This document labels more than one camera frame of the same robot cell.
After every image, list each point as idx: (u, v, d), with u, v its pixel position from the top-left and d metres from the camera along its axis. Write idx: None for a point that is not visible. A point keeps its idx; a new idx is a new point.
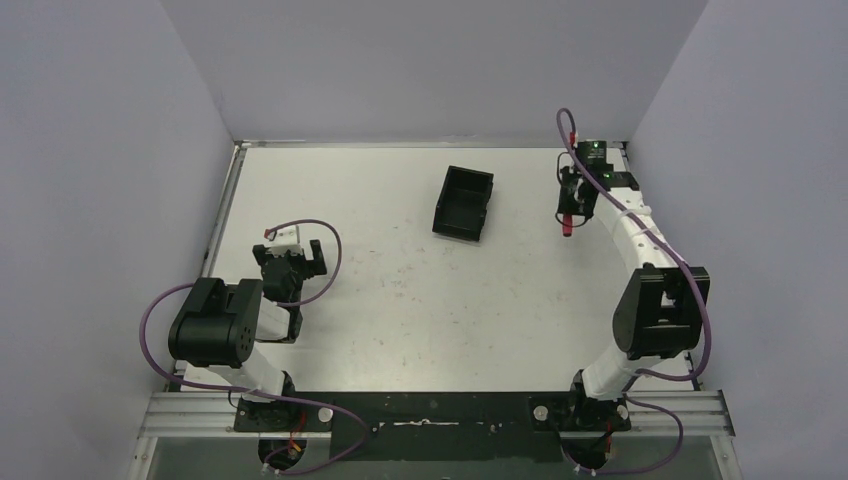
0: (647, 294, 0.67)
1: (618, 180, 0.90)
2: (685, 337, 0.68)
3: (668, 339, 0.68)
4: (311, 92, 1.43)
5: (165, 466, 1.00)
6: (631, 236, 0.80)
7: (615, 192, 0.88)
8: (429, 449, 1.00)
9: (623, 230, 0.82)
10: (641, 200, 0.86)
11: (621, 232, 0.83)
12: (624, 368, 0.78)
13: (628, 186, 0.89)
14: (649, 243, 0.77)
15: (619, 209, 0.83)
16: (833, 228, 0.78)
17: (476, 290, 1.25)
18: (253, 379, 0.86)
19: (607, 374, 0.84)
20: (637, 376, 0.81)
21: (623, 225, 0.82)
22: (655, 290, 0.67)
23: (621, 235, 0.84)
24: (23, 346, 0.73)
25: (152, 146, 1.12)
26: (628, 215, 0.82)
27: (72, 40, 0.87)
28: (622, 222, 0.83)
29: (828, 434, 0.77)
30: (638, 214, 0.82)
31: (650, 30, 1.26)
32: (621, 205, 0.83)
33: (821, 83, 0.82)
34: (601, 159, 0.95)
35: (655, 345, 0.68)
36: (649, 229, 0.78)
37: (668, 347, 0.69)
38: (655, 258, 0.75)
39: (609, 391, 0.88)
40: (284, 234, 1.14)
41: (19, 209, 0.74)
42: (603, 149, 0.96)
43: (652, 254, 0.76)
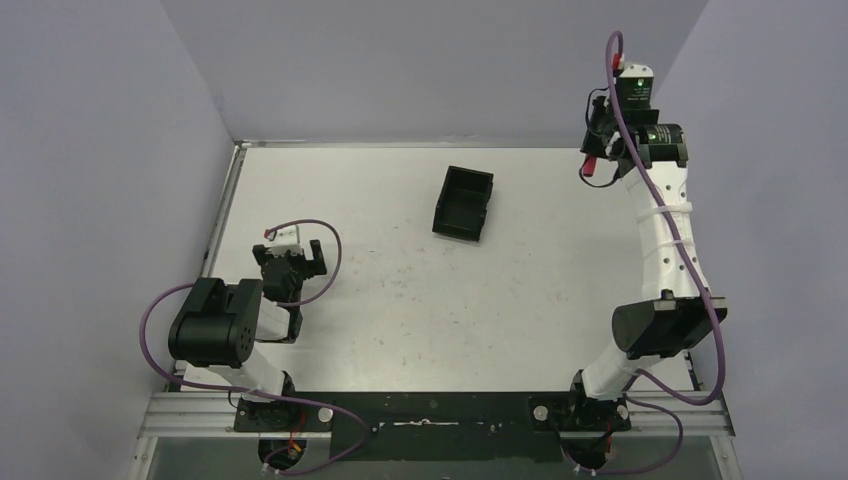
0: (658, 322, 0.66)
1: (663, 146, 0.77)
2: (684, 341, 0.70)
3: (666, 343, 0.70)
4: (311, 92, 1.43)
5: (164, 466, 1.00)
6: (659, 245, 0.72)
7: (657, 170, 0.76)
8: (429, 449, 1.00)
9: (652, 230, 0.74)
10: (683, 184, 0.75)
11: (649, 230, 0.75)
12: (625, 368, 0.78)
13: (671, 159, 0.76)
14: (678, 257, 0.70)
15: (656, 205, 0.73)
16: (833, 227, 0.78)
17: (476, 291, 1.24)
18: (253, 379, 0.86)
19: (607, 374, 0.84)
20: (637, 375, 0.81)
21: (655, 226, 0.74)
22: (667, 319, 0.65)
23: (647, 233, 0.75)
24: (23, 346, 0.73)
25: (152, 146, 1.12)
26: (663, 214, 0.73)
27: (72, 40, 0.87)
28: (654, 220, 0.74)
29: (828, 433, 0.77)
30: (673, 215, 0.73)
31: (649, 31, 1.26)
32: (661, 200, 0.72)
33: (820, 83, 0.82)
34: (642, 103, 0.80)
35: (654, 347, 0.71)
36: (682, 243, 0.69)
37: (667, 347, 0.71)
38: (677, 279, 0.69)
39: (608, 391, 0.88)
40: (284, 234, 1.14)
41: (20, 209, 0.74)
42: (648, 90, 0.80)
43: (675, 273, 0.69)
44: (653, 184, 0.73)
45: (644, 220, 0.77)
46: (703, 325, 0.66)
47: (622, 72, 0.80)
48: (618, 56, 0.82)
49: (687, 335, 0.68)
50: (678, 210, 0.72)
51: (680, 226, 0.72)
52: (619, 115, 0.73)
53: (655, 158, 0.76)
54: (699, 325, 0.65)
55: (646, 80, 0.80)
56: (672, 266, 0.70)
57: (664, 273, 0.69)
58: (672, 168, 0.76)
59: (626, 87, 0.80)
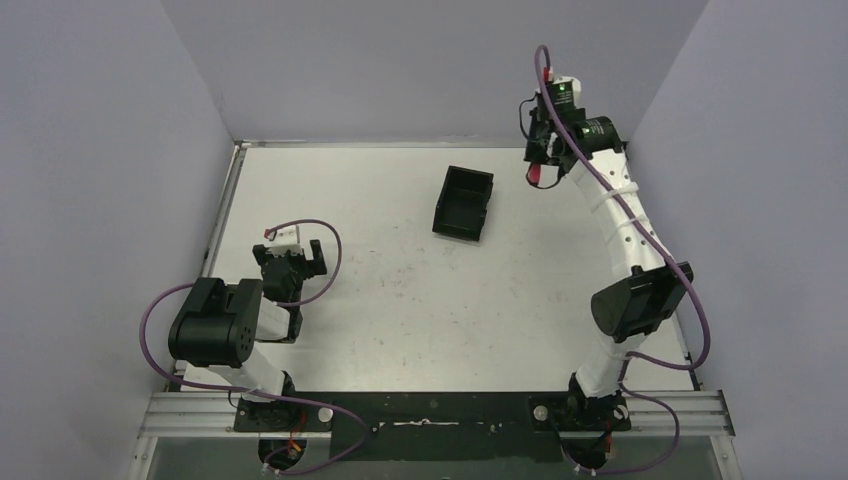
0: (634, 300, 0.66)
1: (596, 133, 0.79)
2: (664, 312, 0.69)
3: (647, 318, 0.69)
4: (311, 92, 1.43)
5: (164, 466, 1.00)
6: (619, 227, 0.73)
7: (597, 159, 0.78)
8: (429, 449, 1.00)
9: (609, 215, 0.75)
10: (625, 169, 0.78)
11: (604, 215, 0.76)
12: (613, 355, 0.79)
13: (610, 146, 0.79)
14: (638, 235, 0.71)
15: (605, 190, 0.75)
16: (833, 227, 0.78)
17: (476, 291, 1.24)
18: (252, 379, 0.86)
19: (600, 368, 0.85)
20: (628, 360, 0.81)
21: (609, 210, 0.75)
22: (641, 295, 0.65)
23: (604, 218, 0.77)
24: (23, 346, 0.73)
25: (152, 146, 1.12)
26: (614, 198, 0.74)
27: (72, 40, 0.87)
28: (607, 205, 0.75)
29: (828, 434, 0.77)
30: (623, 196, 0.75)
31: (649, 31, 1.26)
32: (608, 185, 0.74)
33: (820, 84, 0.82)
34: (567, 105, 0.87)
35: (636, 325, 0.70)
36: (637, 219, 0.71)
37: (648, 322, 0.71)
38: (641, 255, 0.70)
39: (605, 386, 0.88)
40: (284, 234, 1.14)
41: (20, 210, 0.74)
42: (570, 93, 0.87)
43: (639, 250, 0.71)
44: (597, 171, 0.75)
45: (598, 208, 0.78)
46: (677, 291, 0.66)
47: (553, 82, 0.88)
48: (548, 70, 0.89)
49: (665, 304, 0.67)
50: (626, 191, 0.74)
51: (631, 204, 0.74)
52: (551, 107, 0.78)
53: (594, 148, 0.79)
54: (672, 292, 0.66)
55: (567, 86, 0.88)
56: (634, 243, 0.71)
57: (629, 252, 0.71)
58: (610, 155, 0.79)
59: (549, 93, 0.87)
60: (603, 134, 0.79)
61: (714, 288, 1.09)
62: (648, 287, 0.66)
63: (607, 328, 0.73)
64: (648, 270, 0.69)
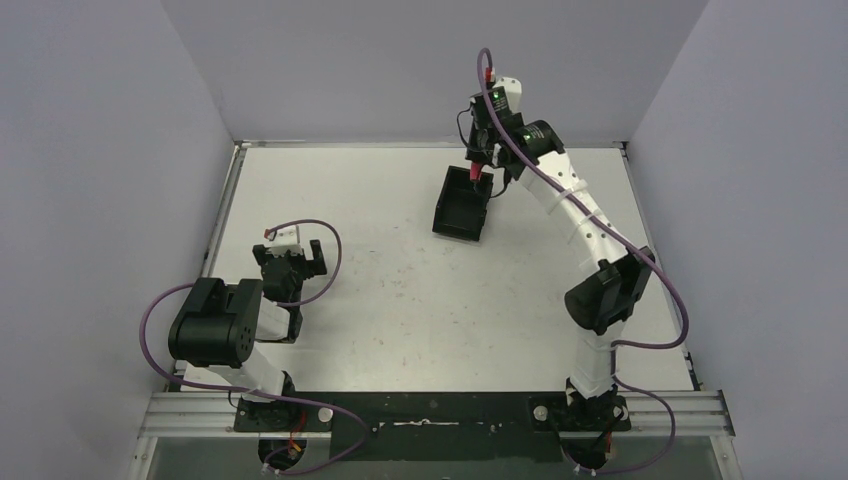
0: (608, 292, 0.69)
1: (538, 138, 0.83)
2: (634, 295, 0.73)
3: (621, 305, 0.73)
4: (311, 92, 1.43)
5: (164, 466, 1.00)
6: (578, 224, 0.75)
7: (545, 163, 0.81)
8: (429, 449, 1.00)
9: (566, 215, 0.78)
10: (570, 167, 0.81)
11: (562, 215, 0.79)
12: (600, 347, 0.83)
13: (552, 148, 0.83)
14: (597, 229, 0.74)
15: (558, 192, 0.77)
16: (833, 227, 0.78)
17: (476, 291, 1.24)
18: (252, 379, 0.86)
19: (591, 365, 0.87)
20: (614, 350, 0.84)
21: (565, 210, 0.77)
22: (613, 287, 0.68)
23: (562, 218, 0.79)
24: (23, 346, 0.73)
25: (152, 146, 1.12)
26: (568, 198, 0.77)
27: (72, 40, 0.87)
28: (563, 206, 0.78)
29: (828, 434, 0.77)
30: (576, 194, 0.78)
31: (649, 31, 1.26)
32: (560, 187, 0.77)
33: (819, 84, 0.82)
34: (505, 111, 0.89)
35: (611, 313, 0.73)
36: (594, 215, 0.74)
37: (621, 307, 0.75)
38: (603, 248, 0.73)
39: (600, 383, 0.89)
40: (284, 234, 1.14)
41: (21, 209, 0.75)
42: (505, 99, 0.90)
43: (600, 243, 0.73)
44: (546, 176, 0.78)
45: (553, 209, 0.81)
46: (643, 273, 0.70)
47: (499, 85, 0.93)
48: (488, 71, 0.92)
49: (635, 288, 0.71)
50: (578, 189, 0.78)
51: (585, 202, 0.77)
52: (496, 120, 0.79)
53: (538, 152, 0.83)
54: (638, 275, 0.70)
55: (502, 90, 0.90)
56: (595, 238, 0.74)
57: (593, 247, 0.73)
58: (553, 156, 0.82)
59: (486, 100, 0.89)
60: (544, 139, 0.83)
61: (715, 288, 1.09)
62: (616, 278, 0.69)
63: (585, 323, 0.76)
64: (615, 261, 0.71)
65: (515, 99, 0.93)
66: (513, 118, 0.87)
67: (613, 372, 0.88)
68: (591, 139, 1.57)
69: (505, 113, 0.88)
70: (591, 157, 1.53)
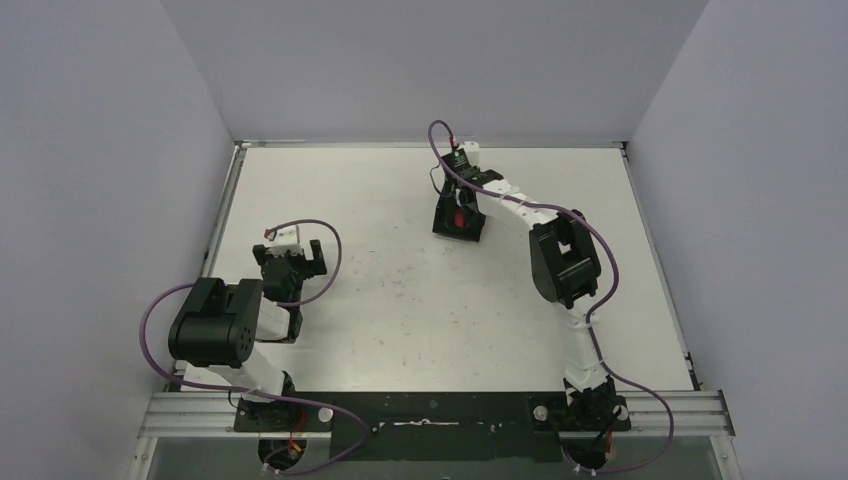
0: (545, 243, 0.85)
1: (482, 176, 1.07)
2: (592, 265, 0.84)
3: (580, 271, 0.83)
4: (312, 93, 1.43)
5: (164, 467, 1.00)
6: (513, 210, 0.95)
7: (488, 186, 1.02)
8: (429, 449, 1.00)
9: (508, 212, 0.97)
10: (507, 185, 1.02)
11: (506, 212, 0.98)
12: (579, 325, 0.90)
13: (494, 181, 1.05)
14: (530, 209, 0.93)
15: (494, 197, 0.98)
16: (832, 229, 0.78)
17: (476, 290, 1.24)
18: (253, 378, 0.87)
19: (575, 349, 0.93)
20: (590, 329, 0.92)
21: (506, 208, 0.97)
22: (550, 243, 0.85)
23: (508, 216, 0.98)
24: (23, 347, 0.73)
25: (152, 146, 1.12)
26: (505, 198, 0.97)
27: (72, 42, 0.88)
28: (504, 205, 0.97)
29: (828, 435, 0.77)
30: (512, 194, 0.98)
31: (650, 31, 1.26)
32: (494, 192, 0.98)
33: (818, 86, 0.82)
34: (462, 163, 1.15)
35: (575, 284, 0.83)
36: (525, 201, 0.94)
37: (585, 280, 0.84)
38: (536, 219, 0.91)
39: (591, 373, 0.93)
40: (284, 234, 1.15)
41: (20, 210, 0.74)
42: (463, 156, 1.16)
43: (533, 216, 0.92)
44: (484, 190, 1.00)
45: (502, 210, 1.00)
46: (579, 233, 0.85)
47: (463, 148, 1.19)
48: (452, 139, 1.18)
49: (583, 250, 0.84)
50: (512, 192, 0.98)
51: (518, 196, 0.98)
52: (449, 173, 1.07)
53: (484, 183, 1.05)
54: (577, 233, 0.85)
55: (462, 152, 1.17)
56: (529, 214, 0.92)
57: (528, 220, 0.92)
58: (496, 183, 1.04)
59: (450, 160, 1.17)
60: (487, 175, 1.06)
61: (715, 288, 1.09)
62: (550, 234, 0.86)
63: (555, 295, 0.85)
64: (546, 223, 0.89)
65: (475, 156, 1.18)
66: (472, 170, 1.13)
67: (600, 358, 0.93)
68: (591, 139, 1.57)
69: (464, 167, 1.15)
70: (591, 157, 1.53)
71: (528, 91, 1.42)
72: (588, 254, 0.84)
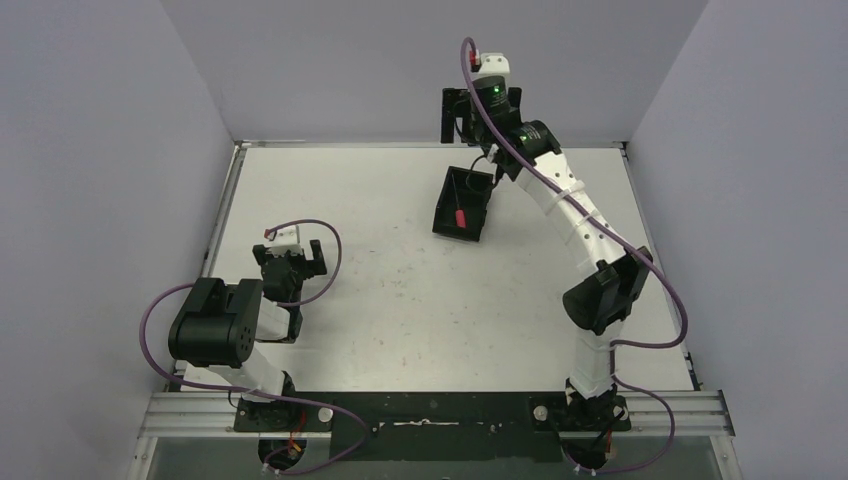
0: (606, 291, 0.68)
1: (534, 137, 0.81)
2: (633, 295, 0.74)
3: (619, 305, 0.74)
4: (311, 92, 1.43)
5: (164, 467, 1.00)
6: (575, 225, 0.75)
7: (542, 163, 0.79)
8: (429, 449, 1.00)
9: (563, 215, 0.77)
10: (566, 166, 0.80)
11: (559, 216, 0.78)
12: (599, 348, 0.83)
13: (548, 150, 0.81)
14: (595, 230, 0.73)
15: (555, 192, 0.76)
16: (831, 228, 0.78)
17: (476, 291, 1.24)
18: (253, 379, 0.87)
19: (588, 365, 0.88)
20: (613, 349, 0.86)
21: (562, 211, 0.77)
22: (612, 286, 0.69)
23: (559, 219, 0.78)
24: (24, 347, 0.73)
25: (152, 146, 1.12)
26: (565, 200, 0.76)
27: (72, 43, 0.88)
28: (560, 207, 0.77)
29: (826, 434, 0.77)
30: (574, 195, 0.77)
31: (650, 31, 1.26)
32: (556, 187, 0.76)
33: (817, 86, 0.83)
34: (501, 108, 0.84)
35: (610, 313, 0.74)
36: (591, 217, 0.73)
37: (619, 307, 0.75)
38: (601, 250, 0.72)
39: (599, 384, 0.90)
40: (284, 234, 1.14)
41: (20, 209, 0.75)
42: (503, 96, 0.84)
43: (598, 244, 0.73)
44: (543, 176, 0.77)
45: (550, 210, 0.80)
46: (642, 272, 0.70)
47: (483, 68, 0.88)
48: (474, 55, 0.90)
49: (633, 287, 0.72)
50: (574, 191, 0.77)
51: (582, 202, 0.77)
52: (490, 126, 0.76)
53: (535, 152, 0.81)
54: (637, 274, 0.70)
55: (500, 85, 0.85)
56: (593, 239, 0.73)
57: (590, 248, 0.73)
58: (551, 157, 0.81)
59: (487, 95, 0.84)
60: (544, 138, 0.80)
61: (714, 288, 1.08)
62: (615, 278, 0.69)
63: (583, 323, 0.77)
64: (613, 261, 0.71)
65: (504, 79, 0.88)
66: (510, 115, 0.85)
67: (612, 372, 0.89)
68: (591, 139, 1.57)
69: (502, 109, 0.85)
70: (591, 157, 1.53)
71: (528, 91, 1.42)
72: (637, 289, 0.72)
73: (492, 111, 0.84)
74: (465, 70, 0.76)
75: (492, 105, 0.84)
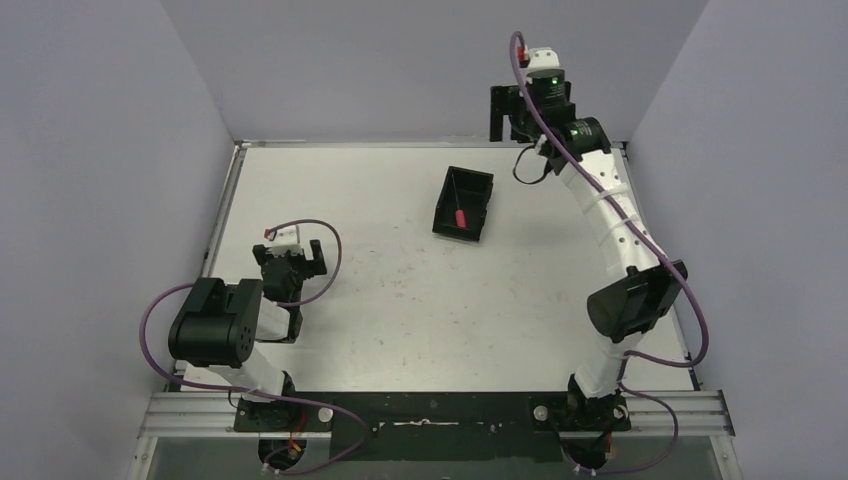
0: (632, 300, 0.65)
1: (585, 133, 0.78)
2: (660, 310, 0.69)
3: (644, 318, 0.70)
4: (311, 92, 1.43)
5: (164, 466, 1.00)
6: (612, 228, 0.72)
7: (587, 159, 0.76)
8: (429, 450, 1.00)
9: (601, 216, 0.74)
10: (614, 167, 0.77)
11: (597, 216, 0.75)
12: (612, 354, 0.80)
13: (597, 147, 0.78)
14: (632, 236, 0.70)
15: (596, 191, 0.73)
16: (830, 228, 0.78)
17: (476, 291, 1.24)
18: (253, 379, 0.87)
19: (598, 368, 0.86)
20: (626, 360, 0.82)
21: (601, 211, 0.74)
22: (639, 296, 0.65)
23: (596, 219, 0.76)
24: (23, 347, 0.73)
25: (152, 146, 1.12)
26: (606, 200, 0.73)
27: (72, 42, 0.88)
28: (599, 207, 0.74)
29: (826, 434, 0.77)
30: (616, 196, 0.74)
31: (650, 31, 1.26)
32: (599, 186, 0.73)
33: (817, 86, 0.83)
34: (556, 101, 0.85)
35: (633, 325, 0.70)
36: (630, 221, 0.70)
37: (644, 321, 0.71)
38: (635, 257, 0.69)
39: (603, 387, 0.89)
40: (284, 234, 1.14)
41: (20, 209, 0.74)
42: (561, 88, 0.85)
43: (633, 250, 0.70)
44: (587, 173, 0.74)
45: (589, 209, 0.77)
46: (673, 288, 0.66)
47: (530, 63, 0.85)
48: (521, 50, 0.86)
49: (662, 302, 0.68)
50: (616, 192, 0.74)
51: (624, 205, 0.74)
52: (538, 120, 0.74)
53: (582, 149, 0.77)
54: (668, 289, 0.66)
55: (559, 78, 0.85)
56: (628, 244, 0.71)
57: (624, 252, 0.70)
58: (599, 156, 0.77)
59: (543, 86, 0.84)
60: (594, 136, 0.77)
61: (714, 289, 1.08)
62: (644, 287, 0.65)
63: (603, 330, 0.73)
64: (644, 269, 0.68)
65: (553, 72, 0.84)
66: (564, 109, 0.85)
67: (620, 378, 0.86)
68: None
69: (556, 102, 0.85)
70: None
71: None
72: (667, 306, 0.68)
73: (546, 102, 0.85)
74: (514, 61, 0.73)
75: (545, 97, 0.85)
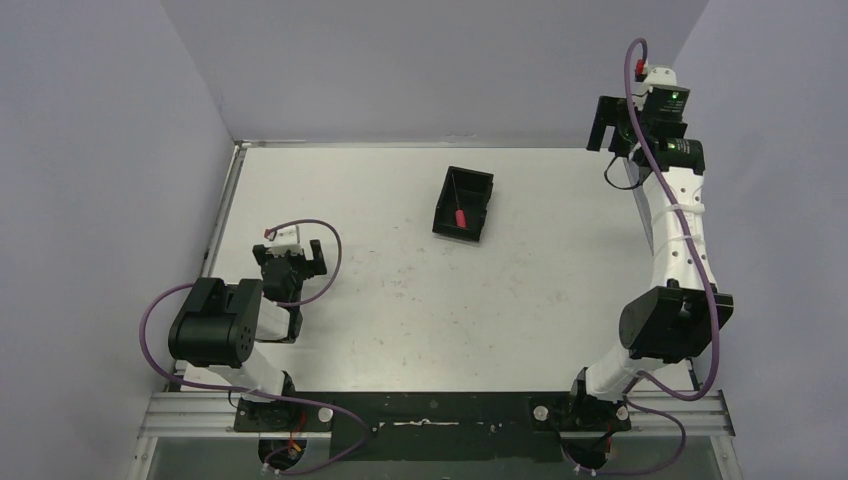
0: (662, 313, 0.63)
1: (684, 151, 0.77)
2: (692, 347, 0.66)
3: (672, 346, 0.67)
4: (311, 92, 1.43)
5: (164, 466, 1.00)
6: (670, 239, 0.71)
7: (671, 173, 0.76)
8: (430, 449, 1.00)
9: (665, 226, 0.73)
10: (698, 189, 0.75)
11: (662, 227, 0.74)
12: (626, 368, 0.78)
13: (688, 167, 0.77)
14: (687, 253, 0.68)
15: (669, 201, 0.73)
16: (829, 227, 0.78)
17: (477, 291, 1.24)
18: (253, 379, 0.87)
19: (609, 376, 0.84)
20: (637, 377, 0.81)
21: (667, 222, 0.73)
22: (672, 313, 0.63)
23: (660, 230, 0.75)
24: (22, 348, 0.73)
25: (152, 146, 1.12)
26: (674, 212, 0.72)
27: (72, 42, 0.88)
28: (667, 218, 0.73)
29: (826, 433, 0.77)
30: (685, 212, 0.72)
31: (651, 31, 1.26)
32: (673, 197, 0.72)
33: (817, 86, 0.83)
34: (671, 116, 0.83)
35: (659, 347, 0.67)
36: (691, 238, 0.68)
37: (672, 352, 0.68)
38: (682, 273, 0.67)
39: (607, 392, 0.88)
40: (284, 234, 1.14)
41: (20, 208, 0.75)
42: (680, 104, 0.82)
43: (683, 267, 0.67)
44: (666, 184, 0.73)
45: (657, 219, 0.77)
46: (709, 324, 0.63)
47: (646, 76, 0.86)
48: (640, 64, 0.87)
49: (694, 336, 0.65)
50: (690, 210, 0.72)
51: (691, 223, 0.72)
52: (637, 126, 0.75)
53: (673, 163, 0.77)
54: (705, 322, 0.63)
55: (681, 94, 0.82)
56: (680, 258, 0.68)
57: (672, 265, 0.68)
58: (688, 175, 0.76)
59: (661, 98, 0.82)
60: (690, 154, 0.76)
61: None
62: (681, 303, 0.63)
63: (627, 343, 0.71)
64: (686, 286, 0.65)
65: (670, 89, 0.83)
66: (675, 125, 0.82)
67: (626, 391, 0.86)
68: None
69: (671, 117, 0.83)
70: (591, 158, 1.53)
71: (528, 91, 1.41)
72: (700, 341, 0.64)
73: (659, 115, 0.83)
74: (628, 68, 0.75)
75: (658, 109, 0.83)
